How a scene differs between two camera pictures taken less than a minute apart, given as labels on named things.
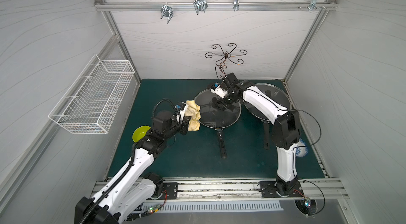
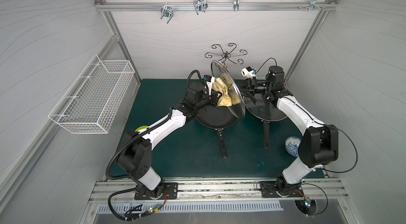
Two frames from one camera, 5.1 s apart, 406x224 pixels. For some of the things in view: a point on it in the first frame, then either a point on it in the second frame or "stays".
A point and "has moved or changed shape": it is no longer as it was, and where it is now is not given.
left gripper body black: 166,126 to 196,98
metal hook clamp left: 166,10 stays
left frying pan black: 213,118 stays
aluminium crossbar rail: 216,6 stays
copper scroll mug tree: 225,55 stays
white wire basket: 92,102 stays
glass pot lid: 213,117 has moved or changed shape
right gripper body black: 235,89 to 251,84
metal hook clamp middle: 200,5 stays
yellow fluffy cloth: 193,111 has moved or changed shape
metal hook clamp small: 236,4 stays
